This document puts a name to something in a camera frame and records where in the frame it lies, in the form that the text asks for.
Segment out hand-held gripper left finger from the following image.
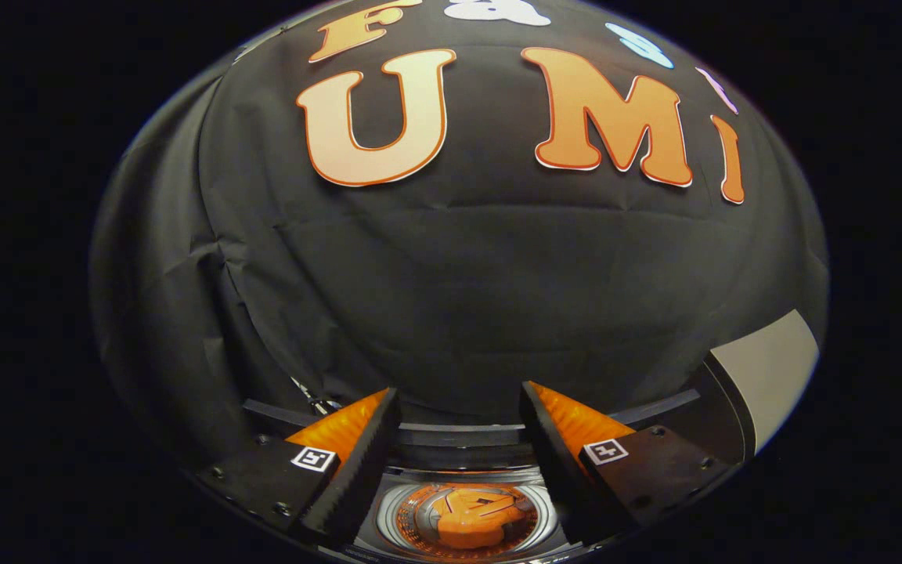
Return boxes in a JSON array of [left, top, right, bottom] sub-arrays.
[[197, 387, 403, 548]]

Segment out yellow polo shirt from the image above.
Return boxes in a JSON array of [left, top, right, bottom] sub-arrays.
[[431, 487, 536, 550]]

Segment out black backdrop cloth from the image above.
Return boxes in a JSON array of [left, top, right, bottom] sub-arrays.
[[91, 0, 829, 486]]

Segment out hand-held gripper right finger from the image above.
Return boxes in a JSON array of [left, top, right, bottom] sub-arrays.
[[518, 381, 735, 547]]

